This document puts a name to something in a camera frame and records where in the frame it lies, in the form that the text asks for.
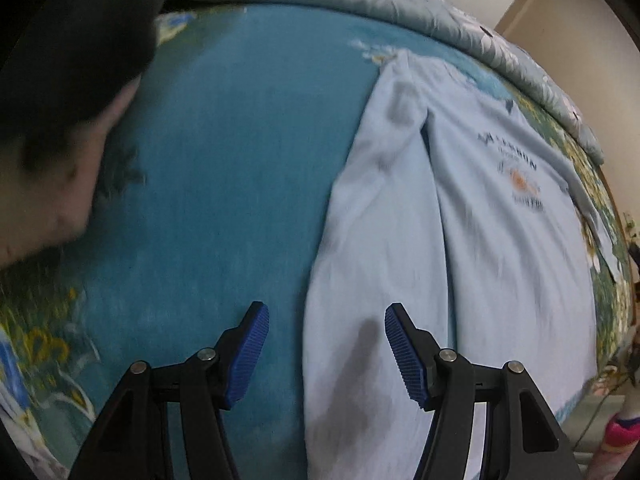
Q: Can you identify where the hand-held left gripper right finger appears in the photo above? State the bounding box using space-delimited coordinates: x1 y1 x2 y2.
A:
384 302 584 480

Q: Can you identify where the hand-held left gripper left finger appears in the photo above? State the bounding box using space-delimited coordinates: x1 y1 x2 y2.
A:
67 301 270 480

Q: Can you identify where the light blue shirt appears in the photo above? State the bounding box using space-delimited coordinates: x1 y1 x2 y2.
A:
302 50 632 480

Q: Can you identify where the teal floral blanket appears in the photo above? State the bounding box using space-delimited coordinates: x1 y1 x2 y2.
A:
0 4 636 480

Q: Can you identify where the pink patterned object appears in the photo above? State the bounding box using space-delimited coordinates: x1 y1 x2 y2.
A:
589 406 640 480

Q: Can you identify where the person's head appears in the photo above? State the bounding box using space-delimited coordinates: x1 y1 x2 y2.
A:
0 0 170 267

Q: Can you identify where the grey floral quilt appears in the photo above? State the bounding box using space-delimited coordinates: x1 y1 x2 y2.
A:
165 0 607 165

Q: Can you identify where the beige door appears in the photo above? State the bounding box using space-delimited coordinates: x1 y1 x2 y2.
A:
494 0 640 221

